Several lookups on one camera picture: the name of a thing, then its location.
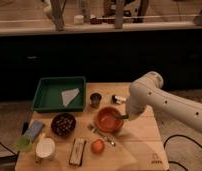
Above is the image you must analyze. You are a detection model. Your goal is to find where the white handled brush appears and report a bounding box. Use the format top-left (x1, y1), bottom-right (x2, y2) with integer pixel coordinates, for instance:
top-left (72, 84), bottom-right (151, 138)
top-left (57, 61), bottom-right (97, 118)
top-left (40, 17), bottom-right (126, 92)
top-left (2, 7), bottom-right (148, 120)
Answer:
top-left (112, 95), bottom-right (126, 104)

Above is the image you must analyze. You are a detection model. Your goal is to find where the green plastic cup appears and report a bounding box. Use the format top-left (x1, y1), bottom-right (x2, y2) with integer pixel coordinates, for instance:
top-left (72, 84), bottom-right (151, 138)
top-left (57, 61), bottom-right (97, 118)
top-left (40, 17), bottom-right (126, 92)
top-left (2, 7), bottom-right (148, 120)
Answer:
top-left (14, 135), bottom-right (32, 152)

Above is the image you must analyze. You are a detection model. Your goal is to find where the white mug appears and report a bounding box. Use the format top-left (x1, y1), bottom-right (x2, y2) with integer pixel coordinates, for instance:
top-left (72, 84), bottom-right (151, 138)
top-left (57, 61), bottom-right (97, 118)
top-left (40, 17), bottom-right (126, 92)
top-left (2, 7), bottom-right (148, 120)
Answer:
top-left (35, 138), bottom-right (55, 162)

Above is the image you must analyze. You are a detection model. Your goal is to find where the small metal cup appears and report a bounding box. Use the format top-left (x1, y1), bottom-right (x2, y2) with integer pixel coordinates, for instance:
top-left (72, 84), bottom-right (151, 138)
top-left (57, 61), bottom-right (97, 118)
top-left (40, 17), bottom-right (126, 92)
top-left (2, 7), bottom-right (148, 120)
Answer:
top-left (90, 93), bottom-right (102, 108)

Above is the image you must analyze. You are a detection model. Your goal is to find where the brown rectangular box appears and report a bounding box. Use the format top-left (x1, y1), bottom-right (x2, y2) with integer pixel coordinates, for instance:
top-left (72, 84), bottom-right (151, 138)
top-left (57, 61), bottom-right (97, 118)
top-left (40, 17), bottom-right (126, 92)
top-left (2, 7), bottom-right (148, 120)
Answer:
top-left (69, 138), bottom-right (86, 166)

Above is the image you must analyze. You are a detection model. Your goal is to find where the green pepper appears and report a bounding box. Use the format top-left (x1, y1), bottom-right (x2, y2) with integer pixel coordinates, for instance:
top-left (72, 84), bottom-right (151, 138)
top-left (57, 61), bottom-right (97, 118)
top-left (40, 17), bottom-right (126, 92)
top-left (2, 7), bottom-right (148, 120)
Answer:
top-left (112, 113), bottom-right (129, 120)

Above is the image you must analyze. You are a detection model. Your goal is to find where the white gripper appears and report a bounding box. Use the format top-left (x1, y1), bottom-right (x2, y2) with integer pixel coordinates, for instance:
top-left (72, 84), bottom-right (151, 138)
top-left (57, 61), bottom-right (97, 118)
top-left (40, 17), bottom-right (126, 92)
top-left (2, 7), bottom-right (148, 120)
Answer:
top-left (125, 99), bottom-right (146, 120)

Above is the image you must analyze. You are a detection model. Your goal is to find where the green plastic tray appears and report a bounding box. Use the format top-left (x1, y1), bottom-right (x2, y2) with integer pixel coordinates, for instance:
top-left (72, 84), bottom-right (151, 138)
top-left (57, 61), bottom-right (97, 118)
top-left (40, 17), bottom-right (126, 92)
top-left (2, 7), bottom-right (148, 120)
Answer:
top-left (32, 76), bottom-right (86, 113)

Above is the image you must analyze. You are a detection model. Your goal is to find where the dark bowl with nuts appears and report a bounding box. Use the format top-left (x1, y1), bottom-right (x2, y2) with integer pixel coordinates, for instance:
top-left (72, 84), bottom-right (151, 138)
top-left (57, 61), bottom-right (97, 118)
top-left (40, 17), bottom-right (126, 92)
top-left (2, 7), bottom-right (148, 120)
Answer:
top-left (51, 113), bottom-right (76, 137)

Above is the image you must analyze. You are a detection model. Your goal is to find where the orange bowl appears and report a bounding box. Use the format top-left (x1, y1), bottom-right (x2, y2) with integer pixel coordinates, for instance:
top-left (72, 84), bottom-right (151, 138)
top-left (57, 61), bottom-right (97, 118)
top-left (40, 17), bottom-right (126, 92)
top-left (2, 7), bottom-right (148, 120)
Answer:
top-left (94, 106), bottom-right (124, 133)

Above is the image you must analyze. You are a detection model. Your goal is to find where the white cup on shelf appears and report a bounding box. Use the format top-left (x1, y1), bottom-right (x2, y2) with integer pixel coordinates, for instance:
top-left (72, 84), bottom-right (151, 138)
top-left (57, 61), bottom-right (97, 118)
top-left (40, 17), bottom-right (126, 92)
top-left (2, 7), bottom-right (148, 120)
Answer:
top-left (74, 15), bottom-right (84, 25)

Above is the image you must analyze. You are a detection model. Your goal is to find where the orange fruit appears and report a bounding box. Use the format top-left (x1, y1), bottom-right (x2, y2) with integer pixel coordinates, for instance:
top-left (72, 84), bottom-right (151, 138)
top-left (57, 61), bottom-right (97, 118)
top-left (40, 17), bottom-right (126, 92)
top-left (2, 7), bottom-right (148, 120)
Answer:
top-left (91, 139), bottom-right (105, 154)

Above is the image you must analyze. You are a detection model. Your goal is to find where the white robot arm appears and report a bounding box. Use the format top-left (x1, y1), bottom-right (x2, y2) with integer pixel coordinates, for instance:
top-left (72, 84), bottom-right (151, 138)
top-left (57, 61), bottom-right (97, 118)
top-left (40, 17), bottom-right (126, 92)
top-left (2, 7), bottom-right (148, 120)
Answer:
top-left (125, 71), bottom-right (202, 133)

